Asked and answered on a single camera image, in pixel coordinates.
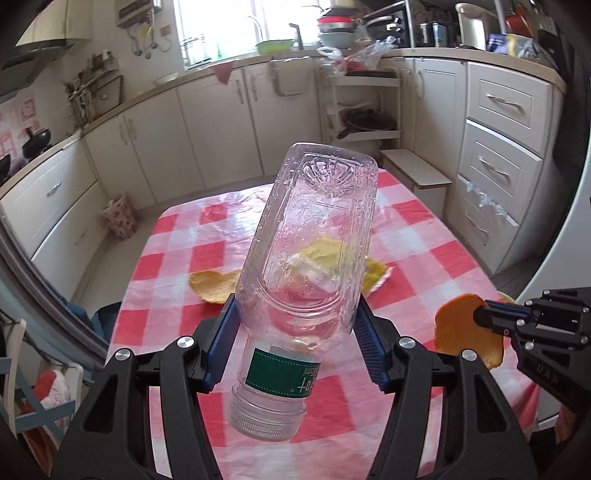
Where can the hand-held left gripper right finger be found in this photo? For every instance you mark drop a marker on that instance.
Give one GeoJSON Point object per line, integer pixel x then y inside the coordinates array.
{"type": "Point", "coordinates": [371, 346]}

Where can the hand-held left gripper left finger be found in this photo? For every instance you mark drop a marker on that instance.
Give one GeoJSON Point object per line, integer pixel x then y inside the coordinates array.
{"type": "Point", "coordinates": [221, 346]}

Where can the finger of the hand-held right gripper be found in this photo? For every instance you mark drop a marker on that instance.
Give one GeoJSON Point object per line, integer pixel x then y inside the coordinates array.
{"type": "Point", "coordinates": [510, 309]}
{"type": "Point", "coordinates": [494, 321]}

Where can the medium orange peel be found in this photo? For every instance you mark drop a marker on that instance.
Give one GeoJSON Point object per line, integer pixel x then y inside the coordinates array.
{"type": "Point", "coordinates": [457, 332]}

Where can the clear plastic bottle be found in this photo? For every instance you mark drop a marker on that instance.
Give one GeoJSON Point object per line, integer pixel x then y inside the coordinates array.
{"type": "Point", "coordinates": [314, 221]}

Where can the small orange peel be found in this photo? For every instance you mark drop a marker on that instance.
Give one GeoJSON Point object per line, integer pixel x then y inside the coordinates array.
{"type": "Point", "coordinates": [212, 286]}

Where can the large orange peel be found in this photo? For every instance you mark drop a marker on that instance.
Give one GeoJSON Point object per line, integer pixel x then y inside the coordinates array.
{"type": "Point", "coordinates": [376, 274]}

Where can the red checked tablecloth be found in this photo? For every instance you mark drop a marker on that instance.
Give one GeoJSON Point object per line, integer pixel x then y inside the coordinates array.
{"type": "Point", "coordinates": [175, 277]}

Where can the blue dustpan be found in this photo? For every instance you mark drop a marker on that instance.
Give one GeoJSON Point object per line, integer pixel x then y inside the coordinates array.
{"type": "Point", "coordinates": [104, 323]}

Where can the white drawer cabinet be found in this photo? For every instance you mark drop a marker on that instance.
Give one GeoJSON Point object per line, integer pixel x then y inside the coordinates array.
{"type": "Point", "coordinates": [498, 157]}

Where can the white step stool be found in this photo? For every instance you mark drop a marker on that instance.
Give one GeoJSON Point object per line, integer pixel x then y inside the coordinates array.
{"type": "Point", "coordinates": [415, 175]}

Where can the floral waste bin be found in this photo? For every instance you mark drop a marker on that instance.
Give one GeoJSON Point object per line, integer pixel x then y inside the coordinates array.
{"type": "Point", "coordinates": [119, 217]}

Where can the red white shoe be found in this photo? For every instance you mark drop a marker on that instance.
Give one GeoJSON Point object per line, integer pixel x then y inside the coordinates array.
{"type": "Point", "coordinates": [46, 392]}

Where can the blue white shelf rack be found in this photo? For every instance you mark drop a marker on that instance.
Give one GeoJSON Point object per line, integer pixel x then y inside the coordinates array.
{"type": "Point", "coordinates": [32, 415]}

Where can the white kitchen base cabinets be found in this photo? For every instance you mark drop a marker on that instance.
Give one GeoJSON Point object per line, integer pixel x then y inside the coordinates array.
{"type": "Point", "coordinates": [184, 134]}

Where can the white trolley rack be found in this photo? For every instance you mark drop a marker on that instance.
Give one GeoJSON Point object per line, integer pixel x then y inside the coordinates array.
{"type": "Point", "coordinates": [360, 83]}

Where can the silver foil bag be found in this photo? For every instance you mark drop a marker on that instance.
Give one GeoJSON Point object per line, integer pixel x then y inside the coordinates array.
{"type": "Point", "coordinates": [526, 46]}

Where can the white bowl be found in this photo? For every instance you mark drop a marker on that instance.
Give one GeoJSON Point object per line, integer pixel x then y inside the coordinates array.
{"type": "Point", "coordinates": [166, 79]}

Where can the pink hanging cloth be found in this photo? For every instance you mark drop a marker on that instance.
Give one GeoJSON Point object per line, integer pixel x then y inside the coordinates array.
{"type": "Point", "coordinates": [222, 73]}

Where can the white hanging cloth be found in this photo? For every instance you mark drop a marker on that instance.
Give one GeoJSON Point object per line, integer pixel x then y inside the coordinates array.
{"type": "Point", "coordinates": [281, 78]}

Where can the black stove wok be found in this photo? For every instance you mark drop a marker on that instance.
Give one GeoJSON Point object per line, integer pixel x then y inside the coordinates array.
{"type": "Point", "coordinates": [37, 143]}

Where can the white water boiler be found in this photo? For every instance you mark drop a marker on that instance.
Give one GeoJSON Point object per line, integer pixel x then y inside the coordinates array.
{"type": "Point", "coordinates": [472, 27]}

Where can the steel electric kettle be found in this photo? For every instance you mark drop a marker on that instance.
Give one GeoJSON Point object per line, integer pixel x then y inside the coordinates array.
{"type": "Point", "coordinates": [431, 34]}

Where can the red pan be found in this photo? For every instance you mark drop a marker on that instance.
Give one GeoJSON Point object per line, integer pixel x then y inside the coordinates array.
{"type": "Point", "coordinates": [515, 23]}

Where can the red white plastic bag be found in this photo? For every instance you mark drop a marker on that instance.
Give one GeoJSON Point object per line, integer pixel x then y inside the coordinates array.
{"type": "Point", "coordinates": [331, 60]}

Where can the clear plastic bag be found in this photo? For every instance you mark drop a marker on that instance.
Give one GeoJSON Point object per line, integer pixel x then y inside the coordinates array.
{"type": "Point", "coordinates": [371, 53]}

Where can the green basin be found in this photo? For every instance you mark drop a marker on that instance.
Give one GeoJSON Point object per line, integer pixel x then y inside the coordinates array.
{"type": "Point", "coordinates": [274, 46]}

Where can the black toaster oven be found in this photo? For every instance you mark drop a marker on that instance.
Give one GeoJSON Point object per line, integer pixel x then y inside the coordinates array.
{"type": "Point", "coordinates": [388, 30]}

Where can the stack of bowls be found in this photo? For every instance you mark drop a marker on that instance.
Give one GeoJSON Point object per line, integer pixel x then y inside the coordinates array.
{"type": "Point", "coordinates": [339, 32]}

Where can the curved steel faucet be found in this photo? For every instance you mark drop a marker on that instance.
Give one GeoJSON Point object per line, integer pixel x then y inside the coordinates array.
{"type": "Point", "coordinates": [256, 30]}

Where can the black kitchen faucet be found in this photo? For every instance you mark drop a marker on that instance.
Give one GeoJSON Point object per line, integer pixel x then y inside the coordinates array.
{"type": "Point", "coordinates": [297, 37]}

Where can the kitchen window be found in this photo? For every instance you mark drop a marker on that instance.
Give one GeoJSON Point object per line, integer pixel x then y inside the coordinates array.
{"type": "Point", "coordinates": [231, 27]}

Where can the range hood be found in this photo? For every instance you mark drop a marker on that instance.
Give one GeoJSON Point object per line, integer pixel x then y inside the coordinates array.
{"type": "Point", "coordinates": [32, 60]}

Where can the white upper cabinet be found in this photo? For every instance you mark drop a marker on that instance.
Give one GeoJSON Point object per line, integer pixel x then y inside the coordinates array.
{"type": "Point", "coordinates": [55, 23]}

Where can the grey door frame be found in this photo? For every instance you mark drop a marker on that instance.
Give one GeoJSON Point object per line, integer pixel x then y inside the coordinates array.
{"type": "Point", "coordinates": [51, 295]}

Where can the wall utensil rack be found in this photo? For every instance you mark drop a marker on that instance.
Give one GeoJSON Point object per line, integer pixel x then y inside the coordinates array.
{"type": "Point", "coordinates": [92, 90]}

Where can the pink wall stickers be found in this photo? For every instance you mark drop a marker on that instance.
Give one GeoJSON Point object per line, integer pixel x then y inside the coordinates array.
{"type": "Point", "coordinates": [16, 124]}

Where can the wall water heater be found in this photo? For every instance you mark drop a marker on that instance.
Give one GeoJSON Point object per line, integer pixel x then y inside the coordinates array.
{"type": "Point", "coordinates": [138, 11]}

